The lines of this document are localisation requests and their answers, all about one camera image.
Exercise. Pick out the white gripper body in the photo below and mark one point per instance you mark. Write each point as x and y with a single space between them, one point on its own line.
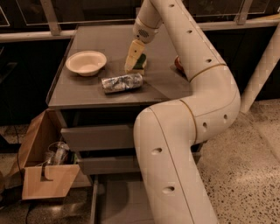
143 32

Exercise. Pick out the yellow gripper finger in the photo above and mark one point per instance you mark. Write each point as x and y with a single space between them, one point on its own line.
135 50

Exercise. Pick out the metal railing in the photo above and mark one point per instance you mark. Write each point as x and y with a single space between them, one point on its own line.
28 20

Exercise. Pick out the grey top drawer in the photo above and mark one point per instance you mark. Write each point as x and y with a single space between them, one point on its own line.
94 138

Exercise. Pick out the white diagonal pole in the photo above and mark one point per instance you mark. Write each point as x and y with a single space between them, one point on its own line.
264 68

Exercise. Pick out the red cola can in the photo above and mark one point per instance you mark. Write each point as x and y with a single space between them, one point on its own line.
178 65

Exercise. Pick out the white paper bowl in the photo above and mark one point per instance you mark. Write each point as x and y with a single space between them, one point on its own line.
86 63

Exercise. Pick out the clear plastic bottles in box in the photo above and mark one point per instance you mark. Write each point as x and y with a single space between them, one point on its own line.
56 154

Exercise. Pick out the grey drawer cabinet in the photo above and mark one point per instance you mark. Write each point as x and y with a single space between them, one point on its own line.
80 101

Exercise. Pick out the grey middle drawer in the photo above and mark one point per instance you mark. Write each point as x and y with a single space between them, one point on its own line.
109 165

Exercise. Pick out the green yellow sponge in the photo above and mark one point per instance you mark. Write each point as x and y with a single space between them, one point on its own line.
140 65

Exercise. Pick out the brown cardboard box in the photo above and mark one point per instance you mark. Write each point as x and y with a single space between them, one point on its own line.
30 169

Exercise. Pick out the grey bottom drawer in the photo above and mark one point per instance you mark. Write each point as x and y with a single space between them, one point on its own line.
121 199

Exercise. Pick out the silver blue crushed can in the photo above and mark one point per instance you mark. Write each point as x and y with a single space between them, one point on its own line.
121 83

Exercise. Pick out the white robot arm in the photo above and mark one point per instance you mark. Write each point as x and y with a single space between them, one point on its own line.
164 133

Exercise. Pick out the grey drawer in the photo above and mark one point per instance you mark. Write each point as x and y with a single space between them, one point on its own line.
109 165
121 199
94 138

